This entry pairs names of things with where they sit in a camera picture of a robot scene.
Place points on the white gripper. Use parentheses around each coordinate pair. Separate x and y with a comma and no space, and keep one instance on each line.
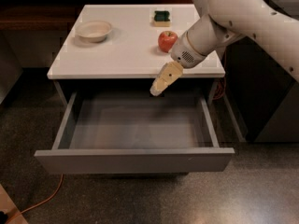
(184,54)

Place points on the red apple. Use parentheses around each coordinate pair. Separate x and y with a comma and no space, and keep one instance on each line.
(166,40)

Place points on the grey top drawer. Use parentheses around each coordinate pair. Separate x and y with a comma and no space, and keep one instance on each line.
(134,133)

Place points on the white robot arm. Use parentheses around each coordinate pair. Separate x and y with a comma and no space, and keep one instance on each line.
(222,24)

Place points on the grey drawer cabinet white top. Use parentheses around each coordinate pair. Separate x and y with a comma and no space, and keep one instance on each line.
(127,60)

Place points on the green yellow sponge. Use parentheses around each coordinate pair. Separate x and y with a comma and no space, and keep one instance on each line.
(161,18)

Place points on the white bowl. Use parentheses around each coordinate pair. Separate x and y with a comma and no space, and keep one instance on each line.
(94,31)

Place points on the dark wooden shelf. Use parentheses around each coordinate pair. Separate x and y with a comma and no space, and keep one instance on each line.
(55,15)

